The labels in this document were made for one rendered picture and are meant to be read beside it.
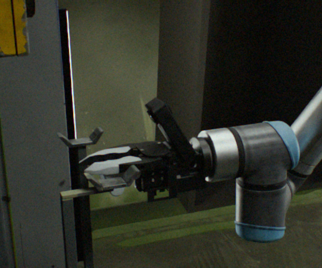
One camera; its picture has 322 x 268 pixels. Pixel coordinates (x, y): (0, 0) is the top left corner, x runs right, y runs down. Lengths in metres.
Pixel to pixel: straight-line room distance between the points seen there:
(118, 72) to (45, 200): 1.78
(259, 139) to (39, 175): 0.62
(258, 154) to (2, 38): 0.47
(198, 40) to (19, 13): 1.17
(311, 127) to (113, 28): 2.23
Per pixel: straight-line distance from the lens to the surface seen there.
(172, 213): 3.24
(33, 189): 1.59
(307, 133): 1.28
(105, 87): 3.27
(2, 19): 0.94
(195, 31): 2.07
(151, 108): 1.08
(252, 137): 1.15
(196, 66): 2.09
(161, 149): 1.10
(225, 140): 1.13
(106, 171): 1.06
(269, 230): 1.22
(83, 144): 1.17
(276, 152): 1.16
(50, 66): 1.51
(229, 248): 3.00
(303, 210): 3.38
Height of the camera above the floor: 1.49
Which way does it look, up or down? 19 degrees down
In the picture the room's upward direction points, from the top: 1 degrees counter-clockwise
